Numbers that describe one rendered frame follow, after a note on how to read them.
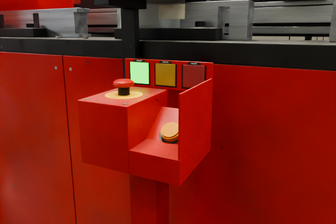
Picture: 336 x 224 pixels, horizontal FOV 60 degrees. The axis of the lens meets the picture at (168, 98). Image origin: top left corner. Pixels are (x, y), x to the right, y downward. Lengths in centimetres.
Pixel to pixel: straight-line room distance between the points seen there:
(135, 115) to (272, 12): 63
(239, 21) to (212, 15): 7
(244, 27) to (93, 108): 42
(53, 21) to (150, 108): 65
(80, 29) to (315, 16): 74
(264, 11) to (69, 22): 63
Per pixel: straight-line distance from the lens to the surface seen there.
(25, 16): 122
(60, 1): 173
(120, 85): 54
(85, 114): 53
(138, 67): 63
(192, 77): 58
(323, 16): 98
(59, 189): 109
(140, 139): 53
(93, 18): 132
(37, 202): 122
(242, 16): 75
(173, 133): 52
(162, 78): 60
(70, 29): 105
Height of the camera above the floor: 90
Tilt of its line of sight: 13 degrees down
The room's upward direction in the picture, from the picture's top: straight up
